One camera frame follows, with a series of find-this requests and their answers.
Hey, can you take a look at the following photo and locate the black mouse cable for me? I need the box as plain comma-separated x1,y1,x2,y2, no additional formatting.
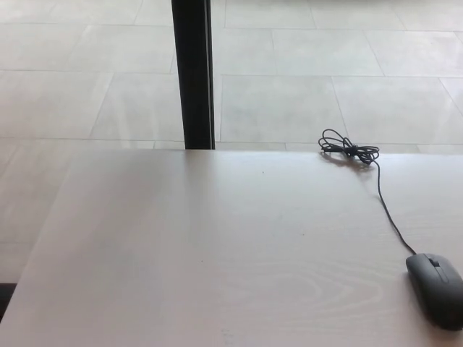
318,128,417,256

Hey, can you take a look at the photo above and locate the black vertical post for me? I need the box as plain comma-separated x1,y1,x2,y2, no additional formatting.
171,0,216,150

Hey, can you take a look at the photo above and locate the black computer mouse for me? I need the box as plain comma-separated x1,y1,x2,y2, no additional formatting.
405,252,463,331

